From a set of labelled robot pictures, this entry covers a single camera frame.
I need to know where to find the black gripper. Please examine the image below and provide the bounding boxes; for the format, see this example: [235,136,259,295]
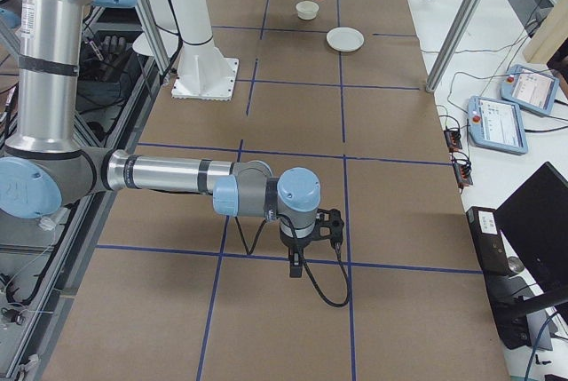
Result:
[283,234,308,278]

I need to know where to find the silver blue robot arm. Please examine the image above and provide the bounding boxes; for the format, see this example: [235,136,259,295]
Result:
[1,0,322,277]

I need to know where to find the white small bowl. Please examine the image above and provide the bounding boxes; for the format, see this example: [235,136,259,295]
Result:
[295,0,320,20]

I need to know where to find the white round plate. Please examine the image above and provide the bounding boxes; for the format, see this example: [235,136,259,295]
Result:
[326,27,365,52]

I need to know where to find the black box device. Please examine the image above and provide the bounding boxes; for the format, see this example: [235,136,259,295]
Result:
[466,206,525,276]

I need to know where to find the orange black connector block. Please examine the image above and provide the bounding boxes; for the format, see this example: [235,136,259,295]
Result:
[444,128,462,152]

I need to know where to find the near blue teach pendant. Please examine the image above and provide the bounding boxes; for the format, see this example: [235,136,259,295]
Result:
[467,96,528,155]

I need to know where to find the blue teach pendant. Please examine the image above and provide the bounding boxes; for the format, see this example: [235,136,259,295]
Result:
[500,64,559,116]
[467,96,528,155]

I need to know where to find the far blue teach pendant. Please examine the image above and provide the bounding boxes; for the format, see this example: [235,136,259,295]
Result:
[500,64,559,116]

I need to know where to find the black monitor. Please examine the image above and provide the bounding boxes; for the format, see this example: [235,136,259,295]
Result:
[495,162,567,291]

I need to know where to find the wooden board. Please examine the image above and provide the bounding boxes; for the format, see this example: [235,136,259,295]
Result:
[523,0,568,64]

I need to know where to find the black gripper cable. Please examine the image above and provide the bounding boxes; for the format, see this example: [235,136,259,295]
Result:
[233,214,350,308]

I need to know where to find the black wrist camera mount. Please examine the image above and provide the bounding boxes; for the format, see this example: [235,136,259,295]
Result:
[312,209,344,250]

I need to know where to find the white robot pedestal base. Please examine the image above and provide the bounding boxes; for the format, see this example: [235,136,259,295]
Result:
[171,0,239,101]

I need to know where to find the aluminium frame post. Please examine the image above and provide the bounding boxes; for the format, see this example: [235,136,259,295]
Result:
[425,0,481,93]

